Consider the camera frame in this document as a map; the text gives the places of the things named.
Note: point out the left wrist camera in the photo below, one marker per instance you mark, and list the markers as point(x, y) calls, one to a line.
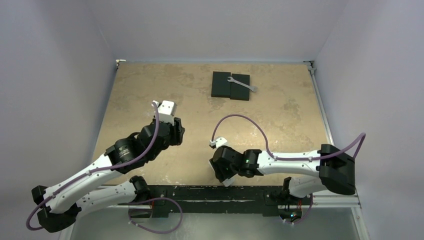
point(166, 111)

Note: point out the black foam block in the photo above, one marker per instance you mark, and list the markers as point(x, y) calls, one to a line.
point(237, 91)
point(221, 87)

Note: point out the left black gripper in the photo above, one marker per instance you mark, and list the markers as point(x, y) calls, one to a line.
point(176, 131)

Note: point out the aluminium frame rail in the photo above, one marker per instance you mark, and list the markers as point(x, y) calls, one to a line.
point(327, 199)

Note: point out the silver wrench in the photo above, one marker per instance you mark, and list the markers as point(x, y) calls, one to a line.
point(251, 88)

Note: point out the left black foam block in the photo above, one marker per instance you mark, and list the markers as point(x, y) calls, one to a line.
point(221, 87)

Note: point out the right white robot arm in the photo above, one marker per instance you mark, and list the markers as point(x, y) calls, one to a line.
point(328, 168)

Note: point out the right black foam block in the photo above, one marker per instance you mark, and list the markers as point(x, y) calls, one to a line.
point(237, 91)

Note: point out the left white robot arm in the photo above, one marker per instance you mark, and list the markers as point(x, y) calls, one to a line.
point(59, 206)

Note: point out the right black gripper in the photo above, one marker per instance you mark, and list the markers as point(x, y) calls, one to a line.
point(216, 164)

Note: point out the white remote control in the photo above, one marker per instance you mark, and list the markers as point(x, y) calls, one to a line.
point(229, 181)

